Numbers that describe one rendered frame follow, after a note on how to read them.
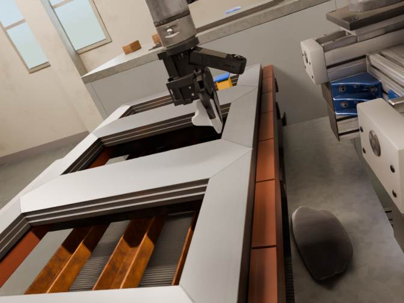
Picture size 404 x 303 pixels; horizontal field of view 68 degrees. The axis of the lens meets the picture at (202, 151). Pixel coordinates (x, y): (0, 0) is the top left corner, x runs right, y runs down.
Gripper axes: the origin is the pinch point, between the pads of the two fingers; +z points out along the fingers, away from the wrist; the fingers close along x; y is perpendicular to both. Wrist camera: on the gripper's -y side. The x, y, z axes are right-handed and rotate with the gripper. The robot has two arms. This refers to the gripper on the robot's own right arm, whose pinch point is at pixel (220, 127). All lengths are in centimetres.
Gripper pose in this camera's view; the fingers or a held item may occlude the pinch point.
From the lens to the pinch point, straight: 69.2
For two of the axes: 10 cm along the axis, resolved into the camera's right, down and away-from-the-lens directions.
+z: 3.3, 8.4, 4.3
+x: -1.9, 5.1, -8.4
